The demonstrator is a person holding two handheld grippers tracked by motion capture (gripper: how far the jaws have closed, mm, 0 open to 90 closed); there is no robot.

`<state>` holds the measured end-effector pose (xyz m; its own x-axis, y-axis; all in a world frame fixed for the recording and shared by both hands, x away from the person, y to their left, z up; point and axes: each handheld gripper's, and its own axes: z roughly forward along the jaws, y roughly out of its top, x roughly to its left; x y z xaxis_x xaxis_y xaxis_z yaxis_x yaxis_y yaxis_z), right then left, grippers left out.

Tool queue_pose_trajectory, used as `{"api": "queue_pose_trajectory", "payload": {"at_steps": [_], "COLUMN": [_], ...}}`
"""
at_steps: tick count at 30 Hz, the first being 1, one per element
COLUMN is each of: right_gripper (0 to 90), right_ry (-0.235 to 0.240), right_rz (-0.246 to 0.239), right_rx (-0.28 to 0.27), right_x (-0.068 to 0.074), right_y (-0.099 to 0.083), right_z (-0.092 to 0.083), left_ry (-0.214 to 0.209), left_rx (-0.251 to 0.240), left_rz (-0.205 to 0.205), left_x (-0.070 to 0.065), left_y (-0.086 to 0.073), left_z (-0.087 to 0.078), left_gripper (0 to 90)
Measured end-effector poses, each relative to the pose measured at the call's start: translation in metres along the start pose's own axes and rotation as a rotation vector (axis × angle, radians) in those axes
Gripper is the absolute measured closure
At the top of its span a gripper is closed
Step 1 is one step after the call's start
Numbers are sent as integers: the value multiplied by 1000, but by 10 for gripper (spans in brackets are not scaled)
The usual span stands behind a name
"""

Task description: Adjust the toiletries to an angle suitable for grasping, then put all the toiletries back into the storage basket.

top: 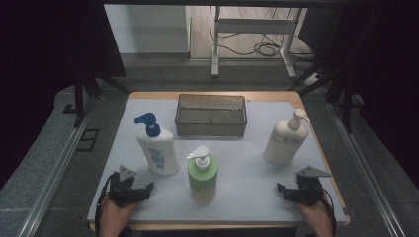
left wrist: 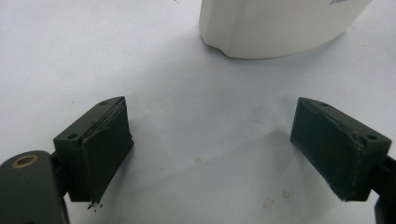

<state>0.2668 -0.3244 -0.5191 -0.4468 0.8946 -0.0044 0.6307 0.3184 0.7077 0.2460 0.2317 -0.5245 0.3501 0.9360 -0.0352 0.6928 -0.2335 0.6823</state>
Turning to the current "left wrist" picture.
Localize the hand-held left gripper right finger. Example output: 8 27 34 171
290 96 392 203

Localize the large white bottle blue pump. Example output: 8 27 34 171
199 0 374 60

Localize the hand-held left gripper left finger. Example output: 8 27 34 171
53 96 134 209

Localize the light blue table mat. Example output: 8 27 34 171
0 0 396 224

